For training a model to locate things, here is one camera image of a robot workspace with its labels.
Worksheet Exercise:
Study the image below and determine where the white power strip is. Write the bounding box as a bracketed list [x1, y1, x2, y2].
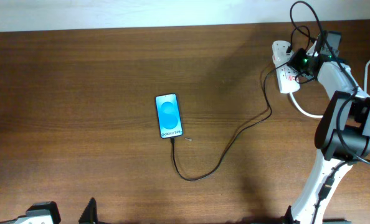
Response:
[272, 40, 300, 94]

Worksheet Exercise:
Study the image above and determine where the white power strip cord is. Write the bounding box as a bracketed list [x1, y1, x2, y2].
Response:
[289, 55, 370, 119]

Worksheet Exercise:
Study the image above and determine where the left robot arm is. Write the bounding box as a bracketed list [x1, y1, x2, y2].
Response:
[0, 197, 100, 224]

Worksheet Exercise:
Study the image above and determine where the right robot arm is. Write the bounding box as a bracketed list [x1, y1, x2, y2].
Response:
[272, 31, 370, 223]

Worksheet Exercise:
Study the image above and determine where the white USB charger adapter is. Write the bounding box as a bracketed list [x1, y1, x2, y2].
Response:
[272, 48, 293, 67]

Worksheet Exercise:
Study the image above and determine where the black USB charging cable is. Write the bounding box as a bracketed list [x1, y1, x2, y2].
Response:
[169, 25, 312, 182]

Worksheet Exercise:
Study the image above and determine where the blue Samsung Galaxy smartphone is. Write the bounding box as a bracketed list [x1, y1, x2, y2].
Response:
[155, 93, 183, 139]

